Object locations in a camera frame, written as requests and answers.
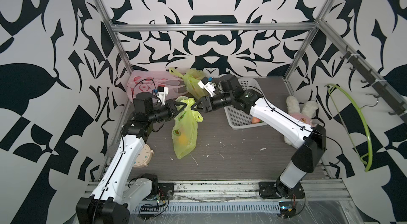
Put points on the green hoop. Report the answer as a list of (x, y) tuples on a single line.
[(366, 159)]

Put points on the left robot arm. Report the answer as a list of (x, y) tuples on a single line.
[(111, 202)]

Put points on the aluminium frame bar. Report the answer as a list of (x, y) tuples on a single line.
[(214, 27)]

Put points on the green avocado plastic bag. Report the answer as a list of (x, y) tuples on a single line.
[(186, 123)]

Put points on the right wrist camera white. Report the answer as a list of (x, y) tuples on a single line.
[(209, 85)]

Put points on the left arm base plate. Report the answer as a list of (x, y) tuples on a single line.
[(161, 191)]

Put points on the pink plastic bag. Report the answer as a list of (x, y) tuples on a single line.
[(141, 81)]

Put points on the beige alarm clock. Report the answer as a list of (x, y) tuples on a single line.
[(144, 157)]

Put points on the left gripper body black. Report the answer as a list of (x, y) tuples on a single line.
[(171, 109)]

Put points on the yellow orange fruit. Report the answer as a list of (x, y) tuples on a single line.
[(183, 140)]

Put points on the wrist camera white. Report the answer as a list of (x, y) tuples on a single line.
[(209, 85), (161, 93)]

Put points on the peach back basket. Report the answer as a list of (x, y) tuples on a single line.
[(256, 120)]

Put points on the black hook rack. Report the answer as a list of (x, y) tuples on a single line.
[(382, 87)]

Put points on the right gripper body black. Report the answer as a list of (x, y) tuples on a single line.
[(208, 103)]

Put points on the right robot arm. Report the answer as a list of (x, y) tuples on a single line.
[(309, 141)]

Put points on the plush bunny toy pink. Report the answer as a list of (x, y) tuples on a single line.
[(304, 115)]

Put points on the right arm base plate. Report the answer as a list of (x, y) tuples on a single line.
[(277, 190)]

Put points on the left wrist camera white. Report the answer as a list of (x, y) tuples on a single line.
[(161, 93)]

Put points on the white plastic basket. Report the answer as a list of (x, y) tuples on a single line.
[(237, 119)]

